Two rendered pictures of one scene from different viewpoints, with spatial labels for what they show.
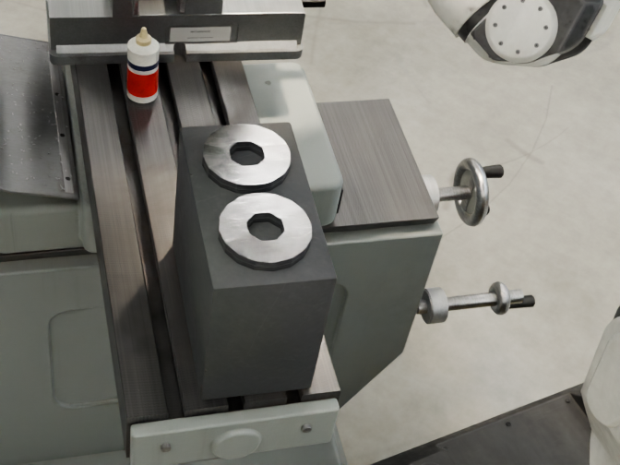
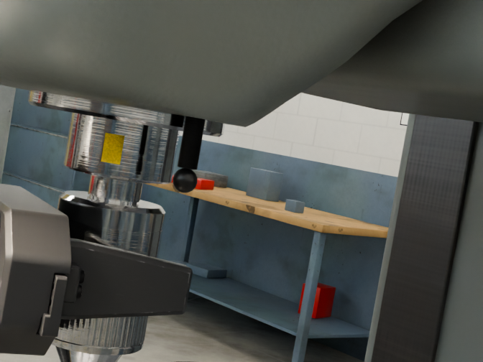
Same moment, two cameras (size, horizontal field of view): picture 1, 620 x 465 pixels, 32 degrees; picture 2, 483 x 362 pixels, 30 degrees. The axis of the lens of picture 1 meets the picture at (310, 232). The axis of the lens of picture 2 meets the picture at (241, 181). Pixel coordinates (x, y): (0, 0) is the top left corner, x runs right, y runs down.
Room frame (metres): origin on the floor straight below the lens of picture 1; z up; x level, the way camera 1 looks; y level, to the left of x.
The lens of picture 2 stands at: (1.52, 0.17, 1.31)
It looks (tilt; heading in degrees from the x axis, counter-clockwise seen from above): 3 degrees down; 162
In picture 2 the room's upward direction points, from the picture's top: 10 degrees clockwise
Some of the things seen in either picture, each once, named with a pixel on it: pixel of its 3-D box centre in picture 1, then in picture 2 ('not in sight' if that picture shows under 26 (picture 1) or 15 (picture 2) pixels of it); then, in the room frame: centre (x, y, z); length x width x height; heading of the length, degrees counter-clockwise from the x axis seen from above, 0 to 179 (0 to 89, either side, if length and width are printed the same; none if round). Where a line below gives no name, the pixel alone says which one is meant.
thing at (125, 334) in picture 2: not in sight; (99, 282); (1.12, 0.24, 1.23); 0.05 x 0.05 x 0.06
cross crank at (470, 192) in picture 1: (451, 193); not in sight; (1.31, -0.22, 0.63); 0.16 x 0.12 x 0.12; 112
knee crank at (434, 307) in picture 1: (477, 300); not in sight; (1.19, -0.30, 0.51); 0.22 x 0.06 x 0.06; 112
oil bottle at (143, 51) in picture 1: (143, 62); not in sight; (1.07, 0.25, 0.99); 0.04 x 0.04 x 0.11
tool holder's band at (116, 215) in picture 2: not in sight; (111, 210); (1.12, 0.24, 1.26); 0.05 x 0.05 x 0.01
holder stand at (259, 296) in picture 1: (246, 255); not in sight; (0.74, 0.06, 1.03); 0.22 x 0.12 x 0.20; 21
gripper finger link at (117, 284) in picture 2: not in sight; (121, 285); (1.15, 0.25, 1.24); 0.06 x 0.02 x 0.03; 98
